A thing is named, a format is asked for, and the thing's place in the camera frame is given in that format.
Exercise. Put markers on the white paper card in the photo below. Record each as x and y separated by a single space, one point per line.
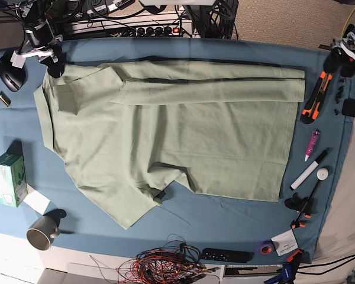
285 242

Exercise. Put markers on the orange black utility knife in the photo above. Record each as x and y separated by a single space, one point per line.
314 104

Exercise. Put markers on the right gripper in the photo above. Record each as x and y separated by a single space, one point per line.
45 44

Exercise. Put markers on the white round cap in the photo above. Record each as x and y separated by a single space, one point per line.
322 173

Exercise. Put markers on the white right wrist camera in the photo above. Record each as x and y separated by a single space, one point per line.
17 60

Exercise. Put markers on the white power strip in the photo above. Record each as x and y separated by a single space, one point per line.
167 25

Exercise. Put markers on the light green T-shirt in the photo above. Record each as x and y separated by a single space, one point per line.
125 131

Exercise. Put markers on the blue orange spring clamp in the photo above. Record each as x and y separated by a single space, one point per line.
288 272

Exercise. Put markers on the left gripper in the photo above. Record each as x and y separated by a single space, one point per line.
342 55

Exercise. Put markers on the green tissue box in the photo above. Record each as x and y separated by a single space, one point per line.
13 186

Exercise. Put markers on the white black marker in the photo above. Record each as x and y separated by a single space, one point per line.
300 179

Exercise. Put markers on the small brass battery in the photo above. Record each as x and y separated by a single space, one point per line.
5 99

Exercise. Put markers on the black square box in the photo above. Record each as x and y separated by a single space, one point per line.
348 108

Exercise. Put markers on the blue table cloth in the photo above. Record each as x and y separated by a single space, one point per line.
201 220

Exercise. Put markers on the black remote control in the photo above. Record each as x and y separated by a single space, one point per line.
219 255

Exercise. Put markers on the purple tape roll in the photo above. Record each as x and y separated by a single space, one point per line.
266 247

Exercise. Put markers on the purple glue tube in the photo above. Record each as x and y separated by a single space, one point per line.
313 140

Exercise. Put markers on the white paper sheet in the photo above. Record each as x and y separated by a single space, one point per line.
37 202

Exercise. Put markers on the black orange bar clamp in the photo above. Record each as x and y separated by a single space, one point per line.
303 206

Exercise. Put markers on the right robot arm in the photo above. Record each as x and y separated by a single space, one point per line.
29 12

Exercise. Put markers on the black computer mouse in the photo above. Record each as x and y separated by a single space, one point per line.
12 77

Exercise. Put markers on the grey ceramic mug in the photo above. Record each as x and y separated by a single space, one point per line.
42 233

